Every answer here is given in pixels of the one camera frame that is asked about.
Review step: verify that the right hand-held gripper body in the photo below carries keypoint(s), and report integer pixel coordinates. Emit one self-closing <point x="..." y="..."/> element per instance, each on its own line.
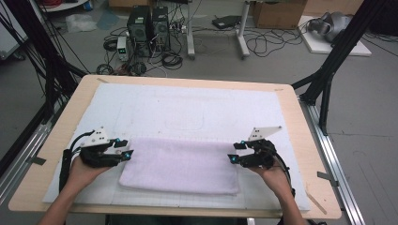
<point x="261" y="153"/>

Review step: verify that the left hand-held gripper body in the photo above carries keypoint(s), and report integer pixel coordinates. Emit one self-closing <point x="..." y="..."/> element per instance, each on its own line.
<point x="97" y="154"/>

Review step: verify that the light purple patterned towel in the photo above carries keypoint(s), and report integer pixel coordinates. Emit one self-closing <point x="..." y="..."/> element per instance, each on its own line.
<point x="181" y="165"/>

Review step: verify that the person's left hand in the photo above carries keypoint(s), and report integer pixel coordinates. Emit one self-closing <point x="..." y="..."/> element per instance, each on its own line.
<point x="83" y="175"/>

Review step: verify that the person's right hand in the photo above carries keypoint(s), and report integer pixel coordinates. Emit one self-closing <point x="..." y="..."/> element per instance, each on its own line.
<point x="273" y="178"/>

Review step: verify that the white foam mat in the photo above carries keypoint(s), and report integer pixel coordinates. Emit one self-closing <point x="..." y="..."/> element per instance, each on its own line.
<point x="187" y="109"/>

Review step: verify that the thin wooden stick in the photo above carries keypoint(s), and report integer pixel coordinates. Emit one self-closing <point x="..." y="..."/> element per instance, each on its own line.
<point x="316" y="200"/>

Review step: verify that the white power supply unit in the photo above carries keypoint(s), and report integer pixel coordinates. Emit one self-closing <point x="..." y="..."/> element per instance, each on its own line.
<point x="122" y="48"/>

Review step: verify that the white desk leg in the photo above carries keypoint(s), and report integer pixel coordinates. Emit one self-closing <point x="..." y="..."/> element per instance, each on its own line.
<point x="242" y="37"/>
<point x="190" y="34"/>

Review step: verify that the wide black computer tower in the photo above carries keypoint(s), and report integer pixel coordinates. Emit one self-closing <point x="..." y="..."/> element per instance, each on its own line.
<point x="139" y="29"/>

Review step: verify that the narrow black computer tower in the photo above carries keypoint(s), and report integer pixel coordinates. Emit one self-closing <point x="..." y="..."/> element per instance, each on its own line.
<point x="161" y="29"/>

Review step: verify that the white floor board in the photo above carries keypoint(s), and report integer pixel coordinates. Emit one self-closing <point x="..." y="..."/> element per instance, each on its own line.
<point x="316" y="45"/>

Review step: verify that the flat black laptop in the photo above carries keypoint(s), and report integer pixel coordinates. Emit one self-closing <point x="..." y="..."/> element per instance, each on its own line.
<point x="226" y="22"/>

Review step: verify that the clear plastic bag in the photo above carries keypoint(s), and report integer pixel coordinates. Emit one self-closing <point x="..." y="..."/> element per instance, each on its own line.
<point x="80" y="22"/>

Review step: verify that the brown cardboard box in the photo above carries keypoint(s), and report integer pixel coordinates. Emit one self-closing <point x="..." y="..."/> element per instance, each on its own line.
<point x="278" y="14"/>

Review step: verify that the grey headset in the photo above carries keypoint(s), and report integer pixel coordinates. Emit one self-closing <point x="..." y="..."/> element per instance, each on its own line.
<point x="331" y="25"/>

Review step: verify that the grey metal bracket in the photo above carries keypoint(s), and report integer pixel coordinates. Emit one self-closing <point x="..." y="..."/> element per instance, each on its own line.
<point x="327" y="177"/>

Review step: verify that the aluminium rail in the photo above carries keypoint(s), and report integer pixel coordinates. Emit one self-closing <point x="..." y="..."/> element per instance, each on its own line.
<point x="334" y="168"/>
<point x="22" y="162"/>

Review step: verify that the black metal frame stand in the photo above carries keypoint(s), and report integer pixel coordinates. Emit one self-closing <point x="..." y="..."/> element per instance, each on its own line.
<point x="47" y="56"/>
<point x="338" y="50"/>

